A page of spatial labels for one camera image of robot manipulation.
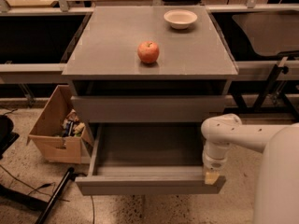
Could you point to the grey drawer cabinet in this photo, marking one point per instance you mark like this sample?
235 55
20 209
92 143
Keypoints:
148 87

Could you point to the black chair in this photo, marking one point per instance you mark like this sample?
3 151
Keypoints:
272 34

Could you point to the black object at left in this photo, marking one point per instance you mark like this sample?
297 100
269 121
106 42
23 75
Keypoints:
7 135

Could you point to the grey drawer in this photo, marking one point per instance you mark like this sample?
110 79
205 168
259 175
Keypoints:
146 109
146 184

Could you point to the red apple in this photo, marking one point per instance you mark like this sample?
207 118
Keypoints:
148 52

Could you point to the grey top drawer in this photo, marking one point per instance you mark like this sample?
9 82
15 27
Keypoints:
146 109

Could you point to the white bowl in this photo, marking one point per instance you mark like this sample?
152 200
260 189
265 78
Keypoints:
180 19

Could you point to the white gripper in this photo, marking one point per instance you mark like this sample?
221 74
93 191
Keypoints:
213 162

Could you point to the items inside cardboard box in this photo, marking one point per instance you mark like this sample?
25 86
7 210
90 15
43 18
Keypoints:
71 126

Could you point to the cardboard box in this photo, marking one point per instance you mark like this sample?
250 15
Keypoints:
47 133

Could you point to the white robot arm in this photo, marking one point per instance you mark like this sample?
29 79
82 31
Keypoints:
277 191

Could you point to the black stand leg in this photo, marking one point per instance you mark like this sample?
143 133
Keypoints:
44 207

